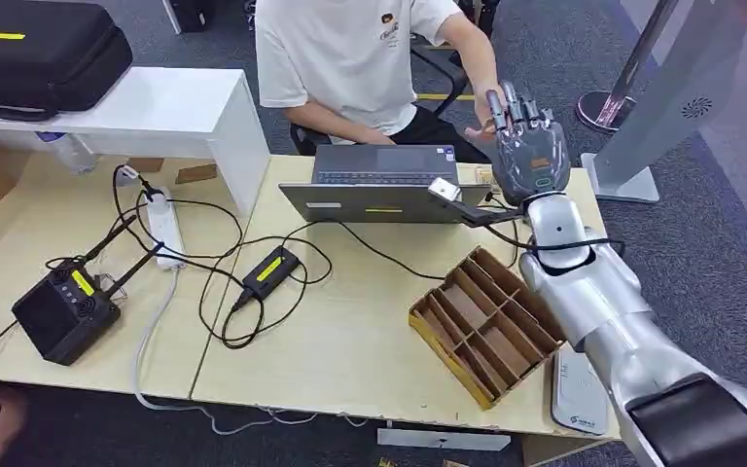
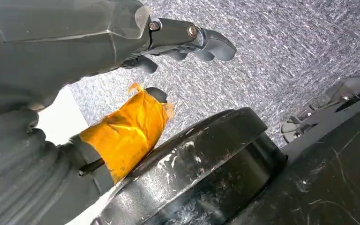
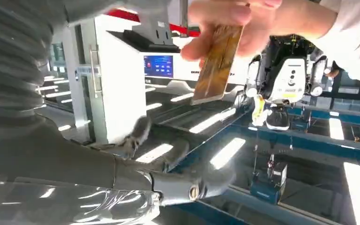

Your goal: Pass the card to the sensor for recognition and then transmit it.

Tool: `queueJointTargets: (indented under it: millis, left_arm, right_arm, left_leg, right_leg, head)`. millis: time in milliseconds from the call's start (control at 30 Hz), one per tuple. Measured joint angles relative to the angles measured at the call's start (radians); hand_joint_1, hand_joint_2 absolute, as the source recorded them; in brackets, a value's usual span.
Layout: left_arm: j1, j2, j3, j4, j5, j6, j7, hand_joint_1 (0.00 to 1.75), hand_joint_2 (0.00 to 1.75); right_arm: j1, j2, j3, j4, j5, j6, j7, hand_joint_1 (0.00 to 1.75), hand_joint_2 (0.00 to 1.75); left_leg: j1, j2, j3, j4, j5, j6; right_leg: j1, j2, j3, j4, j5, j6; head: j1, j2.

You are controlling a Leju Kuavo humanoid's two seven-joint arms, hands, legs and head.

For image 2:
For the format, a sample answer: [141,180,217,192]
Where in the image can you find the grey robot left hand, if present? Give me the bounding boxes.
[0,0,238,200]

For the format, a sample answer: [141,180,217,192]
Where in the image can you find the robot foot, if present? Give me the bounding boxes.
[280,75,360,144]

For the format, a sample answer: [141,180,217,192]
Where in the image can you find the black robot leg joint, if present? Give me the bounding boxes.
[90,106,289,225]

